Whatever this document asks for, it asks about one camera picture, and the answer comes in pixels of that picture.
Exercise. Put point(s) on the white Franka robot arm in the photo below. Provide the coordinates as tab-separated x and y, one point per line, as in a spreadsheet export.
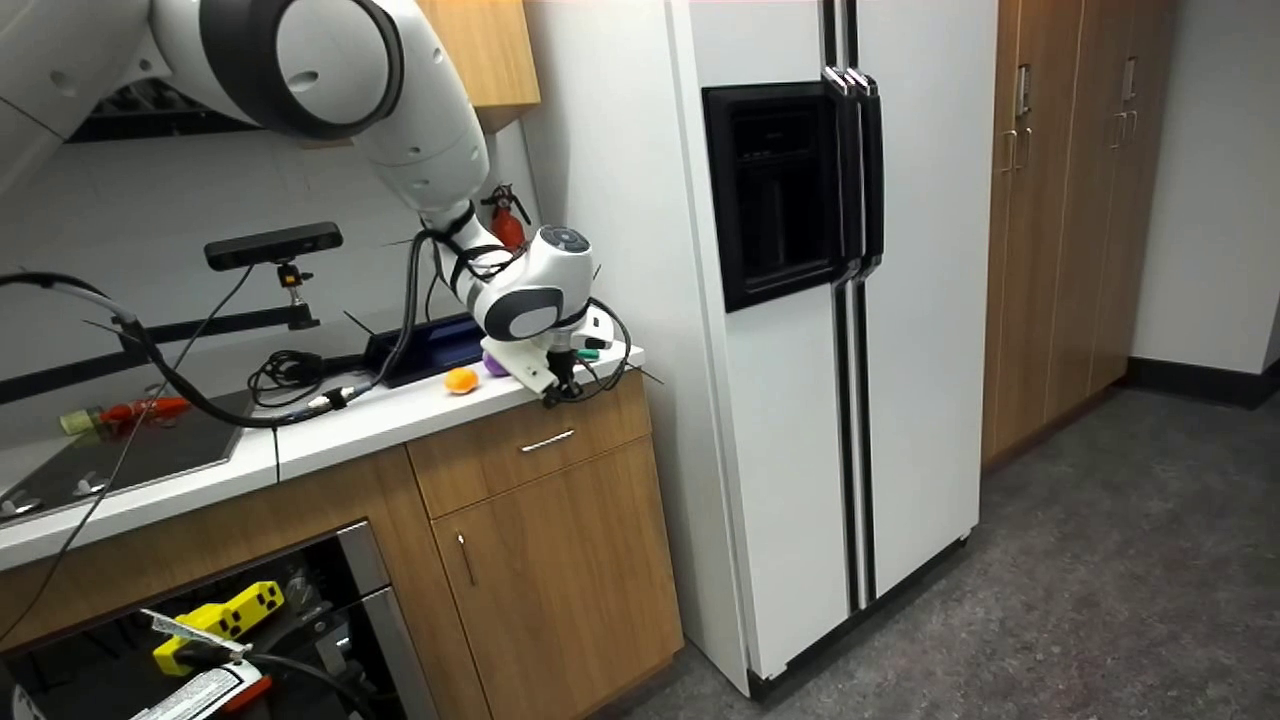
401	123

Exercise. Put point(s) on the tall wooden cabinet doors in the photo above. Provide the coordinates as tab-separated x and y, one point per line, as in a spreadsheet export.
1066	225

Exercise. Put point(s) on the wooden cabinet door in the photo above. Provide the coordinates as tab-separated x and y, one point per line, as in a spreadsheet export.
574	584

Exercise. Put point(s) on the red fire extinguisher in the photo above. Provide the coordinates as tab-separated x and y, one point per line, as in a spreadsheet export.
510	225

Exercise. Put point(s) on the white drawer with wooden front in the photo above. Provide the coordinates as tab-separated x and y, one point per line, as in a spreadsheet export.
602	433

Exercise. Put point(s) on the yellow black tool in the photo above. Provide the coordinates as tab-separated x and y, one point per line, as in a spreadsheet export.
220	620

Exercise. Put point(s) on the black stereo camera over counter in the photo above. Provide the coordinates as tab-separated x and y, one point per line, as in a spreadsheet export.
275	245

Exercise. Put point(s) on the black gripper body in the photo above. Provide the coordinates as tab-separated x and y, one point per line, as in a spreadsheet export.
566	363

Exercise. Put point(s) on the white two-door fridge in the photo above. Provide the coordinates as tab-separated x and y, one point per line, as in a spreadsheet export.
800	466

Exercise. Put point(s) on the wooden wall cabinet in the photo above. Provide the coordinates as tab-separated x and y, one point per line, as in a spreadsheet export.
486	52

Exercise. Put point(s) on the purple toy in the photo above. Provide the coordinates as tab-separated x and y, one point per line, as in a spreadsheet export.
492	365

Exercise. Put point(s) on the wooden base cabinet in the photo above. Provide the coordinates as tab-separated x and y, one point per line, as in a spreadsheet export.
265	513

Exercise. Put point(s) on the white countertop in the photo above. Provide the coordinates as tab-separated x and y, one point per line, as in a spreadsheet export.
361	424

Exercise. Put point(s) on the orange yellow toy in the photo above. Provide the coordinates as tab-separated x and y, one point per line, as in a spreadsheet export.
460	380

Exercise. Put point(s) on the red green toy carrot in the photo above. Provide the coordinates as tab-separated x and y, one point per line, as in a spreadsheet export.
125	413

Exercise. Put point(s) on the black cooktop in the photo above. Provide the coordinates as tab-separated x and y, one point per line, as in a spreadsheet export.
123	460

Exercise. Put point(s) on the white red tool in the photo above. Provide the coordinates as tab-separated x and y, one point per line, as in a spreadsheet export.
202	695

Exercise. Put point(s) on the black baseboard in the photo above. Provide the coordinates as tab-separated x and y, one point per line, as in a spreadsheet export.
1203	380

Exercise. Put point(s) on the dark blue box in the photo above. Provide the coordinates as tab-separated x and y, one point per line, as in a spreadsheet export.
447	344

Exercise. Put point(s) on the black counter camera arm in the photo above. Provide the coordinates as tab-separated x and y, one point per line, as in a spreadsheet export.
83	363

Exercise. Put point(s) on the black fridge dispenser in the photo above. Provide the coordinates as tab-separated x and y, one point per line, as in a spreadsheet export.
773	200

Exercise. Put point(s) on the silver appliance edge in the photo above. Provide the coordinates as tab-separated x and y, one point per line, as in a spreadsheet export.
381	612

